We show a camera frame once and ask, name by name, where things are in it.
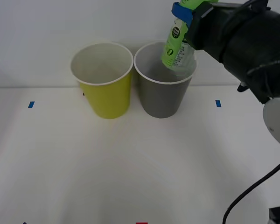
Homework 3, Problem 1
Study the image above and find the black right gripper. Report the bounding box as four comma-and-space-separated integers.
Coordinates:
172, 2, 248, 63

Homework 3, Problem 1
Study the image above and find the green label plastic bottle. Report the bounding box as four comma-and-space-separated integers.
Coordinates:
160, 0, 197, 77

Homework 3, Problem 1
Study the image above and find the grey plastic waste bin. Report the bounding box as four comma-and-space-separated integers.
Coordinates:
133, 41, 198, 119

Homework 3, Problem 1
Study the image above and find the yellow-green plastic waste bin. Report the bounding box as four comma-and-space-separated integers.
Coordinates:
70, 42, 134, 120

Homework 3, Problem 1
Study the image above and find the black cable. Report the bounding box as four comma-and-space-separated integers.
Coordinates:
222, 160, 280, 224

